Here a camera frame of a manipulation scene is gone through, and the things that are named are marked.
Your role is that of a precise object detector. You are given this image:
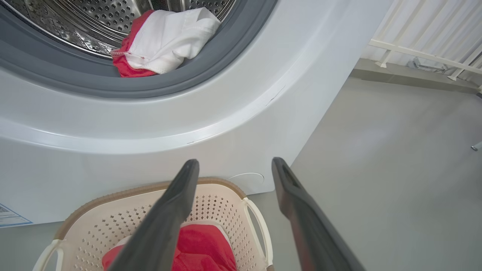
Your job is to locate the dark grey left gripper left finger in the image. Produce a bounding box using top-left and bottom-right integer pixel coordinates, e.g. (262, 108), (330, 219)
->
(107, 158), (200, 271)

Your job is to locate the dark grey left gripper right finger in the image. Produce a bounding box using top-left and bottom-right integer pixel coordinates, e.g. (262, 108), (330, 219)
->
(271, 157), (366, 271)

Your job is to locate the red and white garment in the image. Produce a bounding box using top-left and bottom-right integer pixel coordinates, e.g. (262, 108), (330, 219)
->
(110, 7), (222, 78)

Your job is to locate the cream basket brown rim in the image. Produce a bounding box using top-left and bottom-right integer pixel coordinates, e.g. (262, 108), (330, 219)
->
(32, 178), (274, 271)

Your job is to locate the white front-load washing machine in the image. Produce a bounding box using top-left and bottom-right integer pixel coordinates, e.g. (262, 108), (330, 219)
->
(0, 0), (394, 227)

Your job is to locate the blue energy label sticker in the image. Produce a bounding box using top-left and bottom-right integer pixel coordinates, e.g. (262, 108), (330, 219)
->
(0, 203), (33, 228)

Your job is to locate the white metal railing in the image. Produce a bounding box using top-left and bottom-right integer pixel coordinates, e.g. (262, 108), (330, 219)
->
(367, 0), (482, 94)

